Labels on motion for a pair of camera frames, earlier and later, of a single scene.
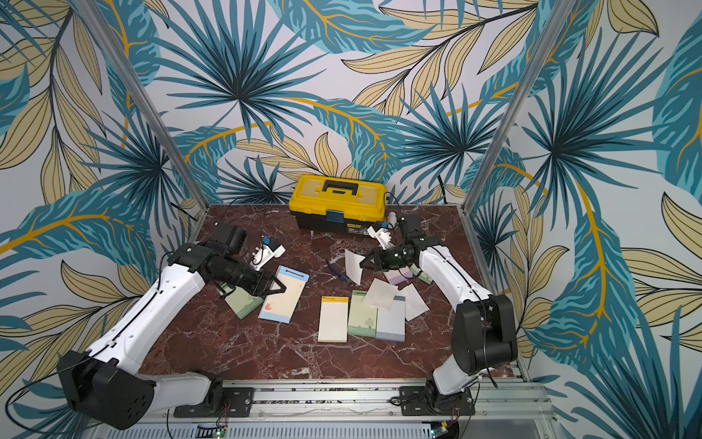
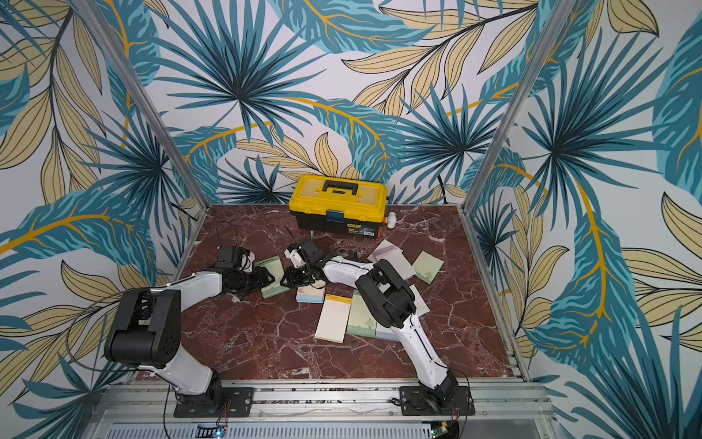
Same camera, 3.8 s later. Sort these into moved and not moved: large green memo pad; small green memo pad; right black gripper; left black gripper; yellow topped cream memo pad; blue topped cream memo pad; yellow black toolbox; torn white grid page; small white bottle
Moved: right black gripper; blue topped cream memo pad; small green memo pad
Not moved: torn white grid page; small white bottle; yellow topped cream memo pad; large green memo pad; yellow black toolbox; left black gripper
